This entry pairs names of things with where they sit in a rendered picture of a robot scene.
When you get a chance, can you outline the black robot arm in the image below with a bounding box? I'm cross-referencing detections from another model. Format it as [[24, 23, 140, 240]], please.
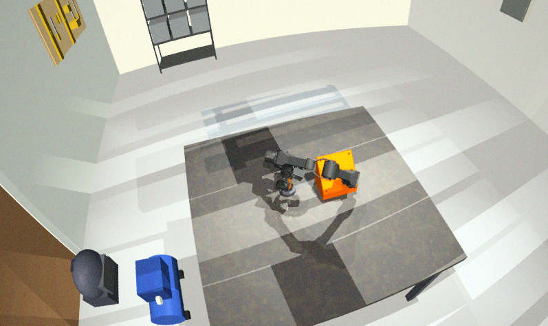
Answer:
[[264, 150, 360, 188]]

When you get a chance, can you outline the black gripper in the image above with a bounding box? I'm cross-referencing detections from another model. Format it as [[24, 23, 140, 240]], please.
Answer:
[[276, 166, 293, 191]]

